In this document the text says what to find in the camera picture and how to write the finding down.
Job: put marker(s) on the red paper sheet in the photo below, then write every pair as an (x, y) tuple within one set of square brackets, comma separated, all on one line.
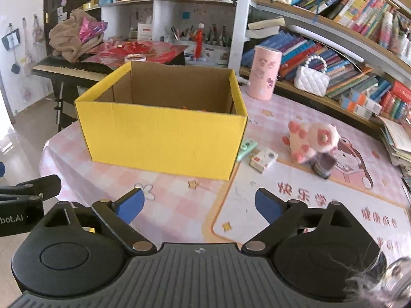
[(112, 52)]

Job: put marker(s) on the red figurine bottle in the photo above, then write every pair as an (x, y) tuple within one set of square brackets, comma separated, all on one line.
[(198, 38)]

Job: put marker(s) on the white pen holder box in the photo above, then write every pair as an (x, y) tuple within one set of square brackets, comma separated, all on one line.
[(211, 55)]

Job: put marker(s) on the black electric piano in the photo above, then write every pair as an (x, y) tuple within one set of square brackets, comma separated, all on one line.
[(69, 81)]

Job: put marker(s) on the orange white box lower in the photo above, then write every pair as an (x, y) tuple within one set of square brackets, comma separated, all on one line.
[(355, 108)]

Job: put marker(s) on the stack of papers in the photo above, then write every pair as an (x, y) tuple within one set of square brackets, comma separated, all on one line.
[(396, 138)]

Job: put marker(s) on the pink cartoon tablecloth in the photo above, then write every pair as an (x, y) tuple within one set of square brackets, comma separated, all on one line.
[(193, 210)]

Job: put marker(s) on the pink plush pig toy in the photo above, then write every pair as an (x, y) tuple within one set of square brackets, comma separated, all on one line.
[(306, 139)]

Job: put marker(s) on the orange white box upper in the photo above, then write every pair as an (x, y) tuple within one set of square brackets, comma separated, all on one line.
[(364, 101)]

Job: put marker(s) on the mint green small case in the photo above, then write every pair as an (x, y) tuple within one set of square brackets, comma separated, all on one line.
[(246, 147)]

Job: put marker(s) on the white bookshelf unit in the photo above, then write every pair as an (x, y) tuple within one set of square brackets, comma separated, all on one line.
[(122, 16)]

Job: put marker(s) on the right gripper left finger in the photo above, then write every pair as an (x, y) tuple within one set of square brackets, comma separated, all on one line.
[(115, 218)]

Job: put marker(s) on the yellow cardboard box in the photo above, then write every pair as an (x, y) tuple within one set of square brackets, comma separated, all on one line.
[(175, 119)]

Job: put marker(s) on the small white orange box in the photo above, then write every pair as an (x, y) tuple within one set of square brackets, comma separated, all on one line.
[(263, 159)]

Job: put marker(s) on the red thick dictionary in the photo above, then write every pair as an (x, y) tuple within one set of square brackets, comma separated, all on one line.
[(401, 91)]

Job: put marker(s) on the pink cylindrical tin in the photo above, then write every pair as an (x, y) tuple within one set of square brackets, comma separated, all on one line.
[(264, 71)]

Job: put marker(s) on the tape roll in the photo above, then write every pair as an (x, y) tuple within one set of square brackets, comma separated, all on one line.
[(134, 58)]

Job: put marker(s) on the beige crumpled blanket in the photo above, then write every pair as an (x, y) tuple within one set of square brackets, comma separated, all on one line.
[(65, 37)]

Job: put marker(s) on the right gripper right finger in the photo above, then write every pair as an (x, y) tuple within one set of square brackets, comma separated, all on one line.
[(283, 219)]

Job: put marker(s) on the white quilted pearl handbag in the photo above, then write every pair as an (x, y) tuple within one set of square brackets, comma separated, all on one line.
[(313, 81)]

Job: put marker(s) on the small grey purple container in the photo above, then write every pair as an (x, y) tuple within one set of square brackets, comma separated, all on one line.
[(323, 164)]

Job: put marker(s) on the pink wrapped bouquet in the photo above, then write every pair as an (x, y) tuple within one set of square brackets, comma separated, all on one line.
[(90, 29)]

